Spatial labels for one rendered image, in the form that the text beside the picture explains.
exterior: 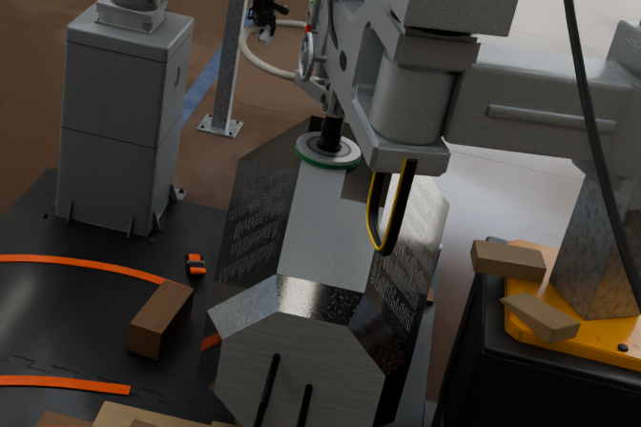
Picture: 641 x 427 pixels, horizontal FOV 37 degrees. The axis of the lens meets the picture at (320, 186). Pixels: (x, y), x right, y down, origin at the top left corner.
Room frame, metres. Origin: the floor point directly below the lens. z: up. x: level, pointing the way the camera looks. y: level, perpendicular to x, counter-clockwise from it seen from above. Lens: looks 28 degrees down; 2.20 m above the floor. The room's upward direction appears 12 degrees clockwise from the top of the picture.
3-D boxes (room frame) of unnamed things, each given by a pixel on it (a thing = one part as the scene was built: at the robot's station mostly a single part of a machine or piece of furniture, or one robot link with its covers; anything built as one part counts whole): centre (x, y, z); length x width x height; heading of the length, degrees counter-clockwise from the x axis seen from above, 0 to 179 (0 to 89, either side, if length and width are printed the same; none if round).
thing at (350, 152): (2.86, 0.00, 0.82); 0.21 x 0.21 x 0.01
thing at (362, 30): (2.48, -0.09, 1.28); 0.74 x 0.23 x 0.49; 16
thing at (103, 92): (3.58, 0.85, 0.43); 0.50 x 0.50 x 0.85; 87
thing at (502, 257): (2.41, -0.57, 0.81); 0.20 x 0.10 x 0.05; 94
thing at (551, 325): (2.18, -0.64, 0.80); 0.20 x 0.10 x 0.05; 36
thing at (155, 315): (2.77, 0.46, 0.07); 0.30 x 0.12 x 0.12; 170
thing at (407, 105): (2.22, -0.18, 1.32); 0.19 x 0.19 x 0.20
